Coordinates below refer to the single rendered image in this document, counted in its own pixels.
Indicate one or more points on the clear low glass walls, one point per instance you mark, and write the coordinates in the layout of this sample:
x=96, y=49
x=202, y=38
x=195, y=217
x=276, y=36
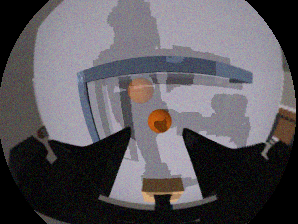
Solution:
x=99, y=103

